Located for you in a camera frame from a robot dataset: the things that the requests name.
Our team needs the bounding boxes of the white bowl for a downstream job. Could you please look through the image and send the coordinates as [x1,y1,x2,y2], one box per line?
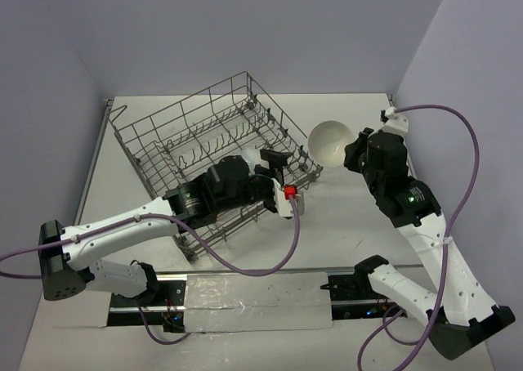
[240,148,264,169]

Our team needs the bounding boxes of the brown bottom bowl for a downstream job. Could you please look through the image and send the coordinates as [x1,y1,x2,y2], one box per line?
[307,120,355,168]

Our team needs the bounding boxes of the clear tape sheet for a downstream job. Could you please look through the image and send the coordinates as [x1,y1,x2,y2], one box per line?
[184,272,333,333]

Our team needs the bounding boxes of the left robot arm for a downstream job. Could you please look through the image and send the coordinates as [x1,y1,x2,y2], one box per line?
[38,149,299,306]

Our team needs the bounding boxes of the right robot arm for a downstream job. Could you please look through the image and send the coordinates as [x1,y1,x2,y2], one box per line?
[344,128,516,360]

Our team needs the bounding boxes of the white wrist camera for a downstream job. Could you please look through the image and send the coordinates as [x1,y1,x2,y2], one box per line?
[380,106,409,137]
[274,181,305,218]

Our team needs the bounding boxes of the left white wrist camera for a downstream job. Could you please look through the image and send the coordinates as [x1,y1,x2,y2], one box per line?
[274,181,305,218]

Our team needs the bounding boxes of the grey wire dish rack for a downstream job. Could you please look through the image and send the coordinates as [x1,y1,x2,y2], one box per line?
[110,71,324,264]

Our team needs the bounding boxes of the black mounting rail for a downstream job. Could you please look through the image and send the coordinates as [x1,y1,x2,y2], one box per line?
[107,271,395,333]

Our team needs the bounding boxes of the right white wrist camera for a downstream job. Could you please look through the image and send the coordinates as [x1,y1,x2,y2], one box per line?
[380,106,409,137]

